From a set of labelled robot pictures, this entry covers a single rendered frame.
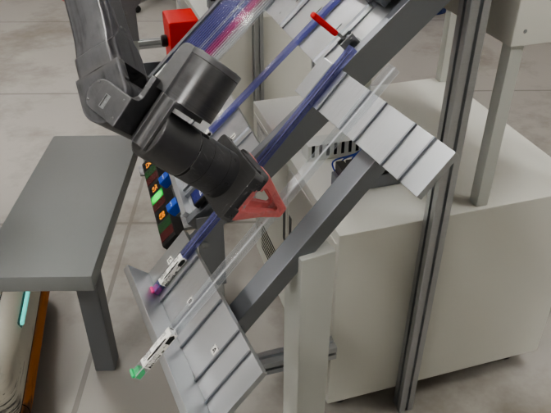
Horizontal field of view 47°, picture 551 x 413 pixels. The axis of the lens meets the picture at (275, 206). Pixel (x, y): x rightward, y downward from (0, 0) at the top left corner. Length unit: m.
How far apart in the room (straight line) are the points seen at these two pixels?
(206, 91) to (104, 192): 0.95
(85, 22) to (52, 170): 0.98
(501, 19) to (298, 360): 0.75
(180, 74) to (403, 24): 0.60
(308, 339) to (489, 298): 0.75
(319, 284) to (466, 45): 0.51
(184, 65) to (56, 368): 1.45
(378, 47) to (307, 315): 0.49
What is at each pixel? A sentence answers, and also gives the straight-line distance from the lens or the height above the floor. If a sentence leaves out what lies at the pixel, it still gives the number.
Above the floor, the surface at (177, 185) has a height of 0.74.
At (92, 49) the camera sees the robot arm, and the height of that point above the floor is 1.19.
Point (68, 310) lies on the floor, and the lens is 2.17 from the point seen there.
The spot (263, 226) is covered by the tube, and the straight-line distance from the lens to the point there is 0.76.
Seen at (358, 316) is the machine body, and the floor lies 0.36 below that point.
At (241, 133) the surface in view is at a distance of 1.27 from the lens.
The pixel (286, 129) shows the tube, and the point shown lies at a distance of 0.98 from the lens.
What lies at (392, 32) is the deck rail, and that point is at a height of 1.06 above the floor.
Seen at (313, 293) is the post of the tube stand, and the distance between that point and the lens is 1.00.
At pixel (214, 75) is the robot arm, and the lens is 0.64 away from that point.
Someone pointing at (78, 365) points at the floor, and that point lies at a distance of 1.99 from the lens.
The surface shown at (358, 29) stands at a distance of 1.22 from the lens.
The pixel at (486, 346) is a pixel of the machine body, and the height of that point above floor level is 0.14.
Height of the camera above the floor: 1.43
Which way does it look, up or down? 35 degrees down
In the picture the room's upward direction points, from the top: straight up
